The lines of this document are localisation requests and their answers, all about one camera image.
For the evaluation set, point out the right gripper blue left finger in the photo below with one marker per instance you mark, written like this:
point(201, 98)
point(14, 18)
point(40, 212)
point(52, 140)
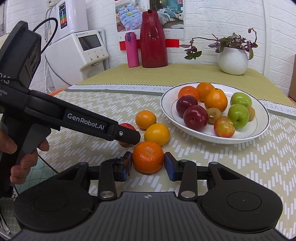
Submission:
point(112, 171)

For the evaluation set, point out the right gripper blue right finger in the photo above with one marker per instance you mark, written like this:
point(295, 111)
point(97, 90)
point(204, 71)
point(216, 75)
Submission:
point(184, 171)

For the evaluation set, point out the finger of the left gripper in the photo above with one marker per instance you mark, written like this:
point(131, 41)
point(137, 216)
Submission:
point(127, 135)

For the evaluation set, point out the red apple back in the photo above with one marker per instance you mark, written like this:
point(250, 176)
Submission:
point(127, 125)

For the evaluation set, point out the small orange back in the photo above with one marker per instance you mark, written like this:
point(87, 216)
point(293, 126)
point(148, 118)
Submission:
point(144, 119)

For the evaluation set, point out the mandarin orange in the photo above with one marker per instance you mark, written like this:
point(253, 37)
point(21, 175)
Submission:
point(189, 91)
point(148, 157)

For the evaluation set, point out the yellow orange kumquat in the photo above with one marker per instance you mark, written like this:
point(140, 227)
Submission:
point(157, 133)

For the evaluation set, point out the dark red plum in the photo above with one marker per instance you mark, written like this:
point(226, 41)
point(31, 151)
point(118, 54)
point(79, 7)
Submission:
point(184, 103)
point(195, 117)

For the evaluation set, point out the red yellow plum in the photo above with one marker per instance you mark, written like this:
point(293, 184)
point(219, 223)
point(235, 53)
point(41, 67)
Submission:
point(224, 127)

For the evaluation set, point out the brown longan front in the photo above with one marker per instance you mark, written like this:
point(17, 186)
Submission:
point(213, 115)

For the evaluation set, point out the brown longan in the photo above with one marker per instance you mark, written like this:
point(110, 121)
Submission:
point(251, 112)
point(213, 115)

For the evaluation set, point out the green apple round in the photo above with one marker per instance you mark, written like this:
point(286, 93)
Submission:
point(239, 115)

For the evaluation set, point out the large orange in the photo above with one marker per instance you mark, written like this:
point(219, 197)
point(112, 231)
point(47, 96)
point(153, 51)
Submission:
point(216, 99)

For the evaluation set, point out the mandarin orange front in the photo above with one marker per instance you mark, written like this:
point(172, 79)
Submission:
point(189, 91)

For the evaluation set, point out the brown longan back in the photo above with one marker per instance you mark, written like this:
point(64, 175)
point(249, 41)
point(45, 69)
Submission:
point(251, 112)

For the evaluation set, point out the green apple oblong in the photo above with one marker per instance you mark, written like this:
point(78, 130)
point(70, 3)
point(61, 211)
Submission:
point(240, 98)

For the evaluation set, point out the orange chair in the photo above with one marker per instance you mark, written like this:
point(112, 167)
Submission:
point(56, 92)

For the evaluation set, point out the patterned tablecloth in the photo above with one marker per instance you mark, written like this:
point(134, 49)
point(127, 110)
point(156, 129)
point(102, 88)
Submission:
point(263, 151)

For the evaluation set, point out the white ceramic plate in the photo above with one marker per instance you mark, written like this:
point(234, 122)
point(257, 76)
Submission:
point(252, 130)

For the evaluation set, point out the white water dispenser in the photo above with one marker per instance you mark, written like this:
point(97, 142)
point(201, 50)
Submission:
point(77, 57)

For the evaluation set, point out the pink thermos bottle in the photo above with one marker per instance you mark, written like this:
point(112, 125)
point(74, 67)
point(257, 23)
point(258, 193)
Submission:
point(131, 49)

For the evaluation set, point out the dark red thermos jug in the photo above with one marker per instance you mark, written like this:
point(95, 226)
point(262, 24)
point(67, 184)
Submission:
point(152, 41)

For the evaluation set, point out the white water purifier unit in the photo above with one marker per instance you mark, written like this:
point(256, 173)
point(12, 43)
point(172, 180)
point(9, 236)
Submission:
point(71, 15)

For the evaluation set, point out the white ribbed plant pot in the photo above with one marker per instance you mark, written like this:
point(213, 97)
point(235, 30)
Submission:
point(233, 61)

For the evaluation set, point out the purple green trailing plant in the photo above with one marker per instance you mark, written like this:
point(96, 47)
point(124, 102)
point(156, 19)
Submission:
point(234, 41)

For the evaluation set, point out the cardboard box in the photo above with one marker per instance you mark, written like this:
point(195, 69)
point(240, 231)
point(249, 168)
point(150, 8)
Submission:
point(292, 90)

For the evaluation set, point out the bedding poster on wall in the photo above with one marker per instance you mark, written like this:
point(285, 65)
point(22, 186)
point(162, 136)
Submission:
point(130, 16)

